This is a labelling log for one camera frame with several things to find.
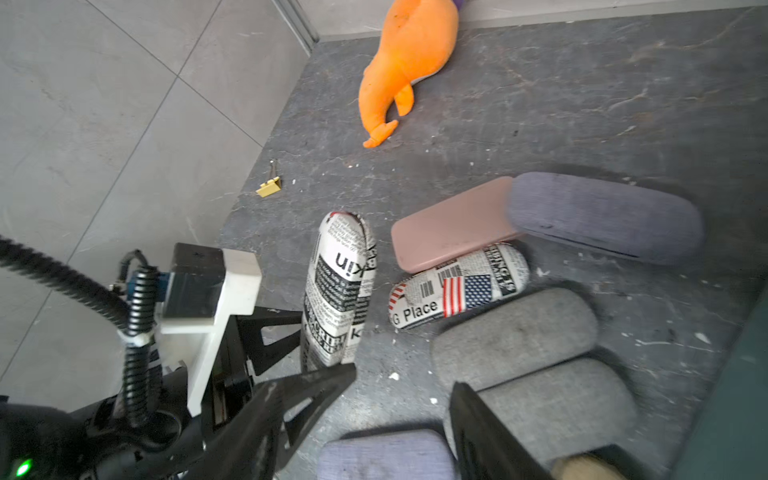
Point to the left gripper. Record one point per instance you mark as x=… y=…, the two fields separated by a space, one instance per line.
x=264 y=338

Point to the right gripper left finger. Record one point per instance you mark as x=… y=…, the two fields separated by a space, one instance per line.
x=266 y=433

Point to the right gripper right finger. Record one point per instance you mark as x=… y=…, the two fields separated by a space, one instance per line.
x=485 y=448

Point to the newspaper print case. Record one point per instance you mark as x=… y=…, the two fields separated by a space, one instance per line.
x=338 y=291

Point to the teal plastic storage box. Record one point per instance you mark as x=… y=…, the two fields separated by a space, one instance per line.
x=729 y=439

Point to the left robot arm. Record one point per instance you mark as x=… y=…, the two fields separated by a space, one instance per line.
x=141 y=374

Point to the grey fabric glasses case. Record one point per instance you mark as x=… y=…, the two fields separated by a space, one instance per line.
x=515 y=339

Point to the purple fabric case middle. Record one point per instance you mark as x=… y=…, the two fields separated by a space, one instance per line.
x=415 y=454

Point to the purple fabric case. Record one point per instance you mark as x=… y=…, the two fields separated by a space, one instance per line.
x=612 y=218
x=415 y=454

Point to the tan fabric case right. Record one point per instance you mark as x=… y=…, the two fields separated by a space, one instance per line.
x=584 y=467

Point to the gold binder clip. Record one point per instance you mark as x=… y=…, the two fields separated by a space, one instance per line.
x=273 y=184

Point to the newspaper case under pink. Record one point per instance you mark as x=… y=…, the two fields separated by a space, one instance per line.
x=478 y=279

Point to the pink flat case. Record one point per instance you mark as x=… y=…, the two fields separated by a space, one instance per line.
x=454 y=227

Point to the purple fabric case top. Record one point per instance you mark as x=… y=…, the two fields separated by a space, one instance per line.
x=612 y=218

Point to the orange plush whale toy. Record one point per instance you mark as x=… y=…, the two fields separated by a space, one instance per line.
x=417 y=40

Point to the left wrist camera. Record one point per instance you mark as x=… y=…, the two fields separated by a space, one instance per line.
x=206 y=287

